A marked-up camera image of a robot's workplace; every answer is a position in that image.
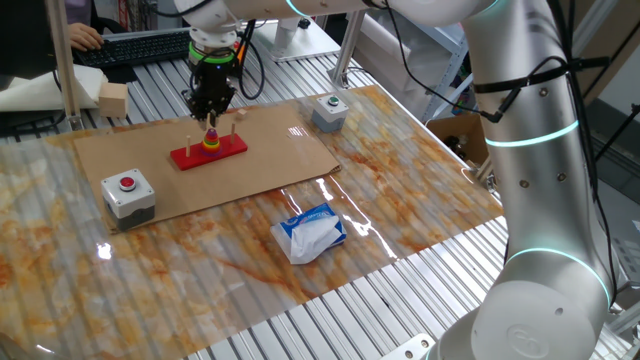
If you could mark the white stand with plate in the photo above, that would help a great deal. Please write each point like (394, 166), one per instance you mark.
(300, 47)

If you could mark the wooden Hanoi peg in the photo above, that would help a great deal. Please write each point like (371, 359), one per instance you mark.
(232, 134)
(208, 121)
(188, 146)

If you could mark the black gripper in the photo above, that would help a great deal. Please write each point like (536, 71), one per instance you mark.
(213, 80)

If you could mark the brown cardboard sheet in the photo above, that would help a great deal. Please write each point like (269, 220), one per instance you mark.
(250, 165)

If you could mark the red Hanoi base board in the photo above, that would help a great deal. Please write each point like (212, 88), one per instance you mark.
(185, 161)

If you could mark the white cloth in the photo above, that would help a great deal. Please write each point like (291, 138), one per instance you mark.
(40, 92)

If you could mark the seated person dark clothing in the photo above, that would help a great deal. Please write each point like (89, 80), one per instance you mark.
(25, 40)

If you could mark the grey box green button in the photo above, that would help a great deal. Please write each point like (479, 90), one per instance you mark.
(327, 117)

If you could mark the large wooden block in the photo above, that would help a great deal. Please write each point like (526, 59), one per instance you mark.
(113, 100)

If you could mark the cardboard box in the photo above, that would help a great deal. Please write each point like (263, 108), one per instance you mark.
(465, 135)

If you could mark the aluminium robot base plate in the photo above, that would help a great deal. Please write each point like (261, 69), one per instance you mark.
(410, 350)

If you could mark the person bare hand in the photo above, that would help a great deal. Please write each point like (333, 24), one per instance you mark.
(85, 37)

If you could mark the marble pattern plastic mat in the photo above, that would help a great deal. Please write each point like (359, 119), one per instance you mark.
(150, 280)

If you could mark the white metal shelf rack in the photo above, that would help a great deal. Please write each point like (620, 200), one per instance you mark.
(445, 40)

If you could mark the small wooden cube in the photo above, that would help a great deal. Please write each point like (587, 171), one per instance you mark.
(241, 115)

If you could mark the blue white tissue pack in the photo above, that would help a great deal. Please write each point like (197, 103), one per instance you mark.
(305, 240)

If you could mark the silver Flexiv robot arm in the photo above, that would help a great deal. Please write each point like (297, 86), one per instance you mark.
(540, 200)

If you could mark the upright aluminium frame post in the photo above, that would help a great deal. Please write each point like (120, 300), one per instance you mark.
(347, 45)
(62, 60)

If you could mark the grey box red button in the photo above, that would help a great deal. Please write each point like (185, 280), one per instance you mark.
(127, 205)

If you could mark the black stand rod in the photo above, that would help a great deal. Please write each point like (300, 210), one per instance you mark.
(620, 130)

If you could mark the black computer keyboard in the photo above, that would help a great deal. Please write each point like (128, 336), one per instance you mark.
(135, 47)

